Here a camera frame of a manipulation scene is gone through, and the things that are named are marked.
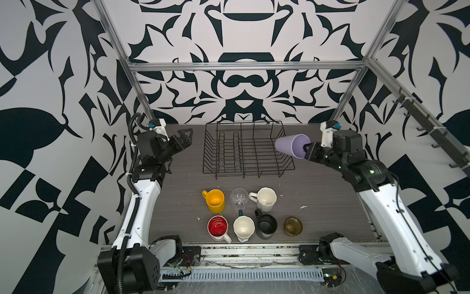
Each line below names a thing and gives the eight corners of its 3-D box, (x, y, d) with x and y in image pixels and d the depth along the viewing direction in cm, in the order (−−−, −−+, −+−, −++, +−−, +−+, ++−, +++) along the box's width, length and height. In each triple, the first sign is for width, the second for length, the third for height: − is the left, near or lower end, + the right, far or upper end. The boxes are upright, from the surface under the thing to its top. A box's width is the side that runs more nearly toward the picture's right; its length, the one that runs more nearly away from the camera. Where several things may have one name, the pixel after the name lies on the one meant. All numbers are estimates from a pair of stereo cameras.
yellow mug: (203, 213, 86) (200, 206, 79) (205, 196, 91) (202, 188, 84) (224, 213, 86) (223, 206, 79) (225, 196, 91) (224, 188, 85)
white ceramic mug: (257, 216, 84) (259, 209, 77) (249, 200, 89) (250, 192, 82) (276, 208, 87) (280, 200, 80) (267, 192, 91) (270, 184, 84)
